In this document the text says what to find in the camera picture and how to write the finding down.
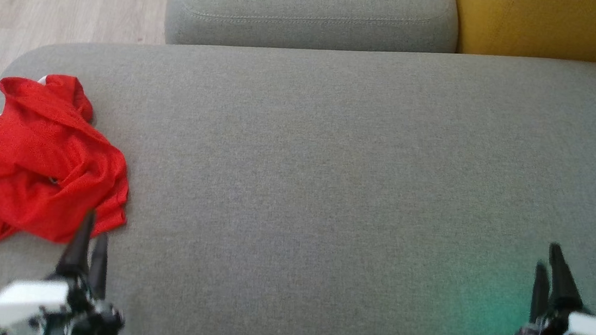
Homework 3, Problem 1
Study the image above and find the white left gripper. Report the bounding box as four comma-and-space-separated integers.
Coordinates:
0, 199, 137, 335

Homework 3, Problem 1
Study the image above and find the small grey sofa cushion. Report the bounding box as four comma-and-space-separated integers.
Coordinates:
163, 0, 462, 72

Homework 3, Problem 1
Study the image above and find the plain red garment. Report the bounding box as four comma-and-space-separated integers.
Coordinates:
0, 68, 121, 271

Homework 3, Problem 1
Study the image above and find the yellow sofa cushion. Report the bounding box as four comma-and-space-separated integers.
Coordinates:
446, 0, 596, 68

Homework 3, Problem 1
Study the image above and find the grey sofa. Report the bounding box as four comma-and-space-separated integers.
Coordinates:
0, 5, 596, 335

